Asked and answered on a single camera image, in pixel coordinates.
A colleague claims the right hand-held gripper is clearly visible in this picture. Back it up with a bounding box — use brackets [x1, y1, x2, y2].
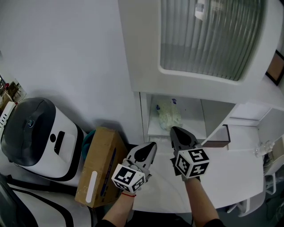
[170, 126, 210, 179]

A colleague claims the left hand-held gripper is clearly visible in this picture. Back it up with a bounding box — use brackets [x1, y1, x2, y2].
[111, 141, 158, 193]

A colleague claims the pale green plastic packet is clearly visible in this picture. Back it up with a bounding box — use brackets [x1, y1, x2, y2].
[155, 98, 183, 132]

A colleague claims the person's left forearm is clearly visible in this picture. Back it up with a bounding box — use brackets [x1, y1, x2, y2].
[102, 192, 136, 227]

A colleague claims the person's right forearm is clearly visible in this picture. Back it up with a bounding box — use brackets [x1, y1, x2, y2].
[184, 178, 220, 227]

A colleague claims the white desk with hutch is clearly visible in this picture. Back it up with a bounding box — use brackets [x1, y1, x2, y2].
[117, 0, 284, 215]

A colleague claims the person's left hand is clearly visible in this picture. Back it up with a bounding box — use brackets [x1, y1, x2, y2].
[122, 157, 142, 170]

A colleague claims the brown cardboard box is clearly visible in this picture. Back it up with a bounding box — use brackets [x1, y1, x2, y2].
[75, 126, 129, 208]

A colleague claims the dark brown open box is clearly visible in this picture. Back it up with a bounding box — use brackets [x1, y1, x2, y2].
[203, 124, 231, 149]

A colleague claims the teal round object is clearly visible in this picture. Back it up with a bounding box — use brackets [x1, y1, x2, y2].
[81, 129, 96, 160]

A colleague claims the person's black clothing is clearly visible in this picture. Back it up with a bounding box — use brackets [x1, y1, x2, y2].
[95, 214, 227, 227]

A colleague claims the clear plastic bottle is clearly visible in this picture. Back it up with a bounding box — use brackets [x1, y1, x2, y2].
[254, 140, 276, 158]

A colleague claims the grey office chair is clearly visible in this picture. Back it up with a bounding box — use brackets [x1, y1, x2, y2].
[226, 172, 278, 218]

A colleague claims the white robot with black top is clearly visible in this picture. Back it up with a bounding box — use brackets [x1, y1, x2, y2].
[0, 97, 87, 182]
[0, 175, 94, 227]

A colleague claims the ribbed glass cabinet door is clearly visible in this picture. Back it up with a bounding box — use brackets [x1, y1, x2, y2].
[118, 0, 278, 104]

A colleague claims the black picture frame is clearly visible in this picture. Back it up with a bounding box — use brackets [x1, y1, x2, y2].
[265, 50, 284, 86]

